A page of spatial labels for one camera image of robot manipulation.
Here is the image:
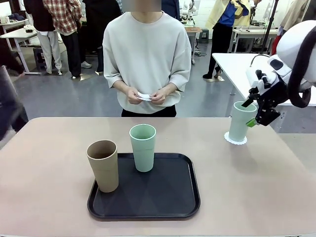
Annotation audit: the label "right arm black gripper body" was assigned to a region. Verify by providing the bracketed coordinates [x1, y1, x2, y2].
[258, 79, 289, 109]

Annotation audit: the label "sage green cup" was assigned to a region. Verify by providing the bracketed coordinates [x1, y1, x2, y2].
[228, 101, 258, 142]

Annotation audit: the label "white scalloped paper coaster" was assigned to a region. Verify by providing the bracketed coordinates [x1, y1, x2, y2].
[224, 131, 248, 146]

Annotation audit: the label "small white paper card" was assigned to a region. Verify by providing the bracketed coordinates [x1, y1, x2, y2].
[137, 91, 153, 102]

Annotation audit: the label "pale mint green cup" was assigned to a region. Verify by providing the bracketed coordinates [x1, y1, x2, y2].
[129, 124, 157, 173]

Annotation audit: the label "beige cup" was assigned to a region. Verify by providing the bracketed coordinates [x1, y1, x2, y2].
[86, 140, 119, 193]

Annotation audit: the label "person's left forearm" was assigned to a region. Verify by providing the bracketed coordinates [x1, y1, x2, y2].
[161, 82, 179, 97]

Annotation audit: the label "person's right forearm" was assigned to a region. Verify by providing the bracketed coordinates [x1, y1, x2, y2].
[113, 80, 131, 96]

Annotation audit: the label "person's left hand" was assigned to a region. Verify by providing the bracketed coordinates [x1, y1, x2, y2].
[149, 90, 166, 104]

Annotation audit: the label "person's right hand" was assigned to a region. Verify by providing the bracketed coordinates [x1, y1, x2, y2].
[125, 88, 144, 105]

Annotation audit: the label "large white table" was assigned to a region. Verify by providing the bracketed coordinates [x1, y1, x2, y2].
[211, 52, 316, 107]

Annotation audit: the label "white workbench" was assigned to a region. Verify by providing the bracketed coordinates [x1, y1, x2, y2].
[232, 26, 282, 54]

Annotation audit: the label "black tripod stand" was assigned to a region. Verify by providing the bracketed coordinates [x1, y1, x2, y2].
[259, 0, 278, 56]

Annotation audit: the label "small dark stool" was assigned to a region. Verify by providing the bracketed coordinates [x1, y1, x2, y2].
[198, 28, 209, 44]

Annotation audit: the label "person in tan coat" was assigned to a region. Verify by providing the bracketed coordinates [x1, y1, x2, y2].
[280, 0, 316, 30]

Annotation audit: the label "wooden top desk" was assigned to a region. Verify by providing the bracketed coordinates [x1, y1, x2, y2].
[185, 26, 202, 57]

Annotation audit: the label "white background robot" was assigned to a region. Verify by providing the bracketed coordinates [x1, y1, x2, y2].
[179, 0, 198, 25]

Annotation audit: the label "person in beige sweater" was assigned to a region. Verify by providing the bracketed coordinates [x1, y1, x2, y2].
[102, 0, 192, 118]

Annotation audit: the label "black plastic tray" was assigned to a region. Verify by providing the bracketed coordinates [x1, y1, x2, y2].
[87, 153, 201, 222]

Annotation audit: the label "person in black clothes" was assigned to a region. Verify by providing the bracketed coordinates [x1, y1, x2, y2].
[81, 0, 124, 74]

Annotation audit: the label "person in plaid shirt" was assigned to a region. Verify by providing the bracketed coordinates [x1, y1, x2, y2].
[43, 0, 83, 79]

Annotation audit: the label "person dark jacket light trousers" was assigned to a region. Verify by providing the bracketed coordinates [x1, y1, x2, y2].
[24, 0, 62, 75]

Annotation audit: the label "dark grey step stool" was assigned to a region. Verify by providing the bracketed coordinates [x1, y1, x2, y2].
[33, 46, 47, 71]

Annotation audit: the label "blurred dark passer-by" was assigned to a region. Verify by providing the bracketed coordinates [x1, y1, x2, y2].
[0, 44, 30, 142]

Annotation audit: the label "grey desk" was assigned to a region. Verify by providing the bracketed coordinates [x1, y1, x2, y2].
[0, 29, 44, 76]

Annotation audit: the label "dark blue cloth pile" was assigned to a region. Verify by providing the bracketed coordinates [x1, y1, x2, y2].
[8, 13, 25, 22]

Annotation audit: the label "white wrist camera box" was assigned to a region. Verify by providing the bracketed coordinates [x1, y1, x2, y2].
[245, 66, 270, 88]

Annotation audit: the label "black right arm hose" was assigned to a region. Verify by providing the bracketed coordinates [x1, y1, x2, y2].
[287, 31, 316, 109]

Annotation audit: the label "grey camera cable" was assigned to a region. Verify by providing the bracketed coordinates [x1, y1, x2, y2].
[250, 54, 271, 67]

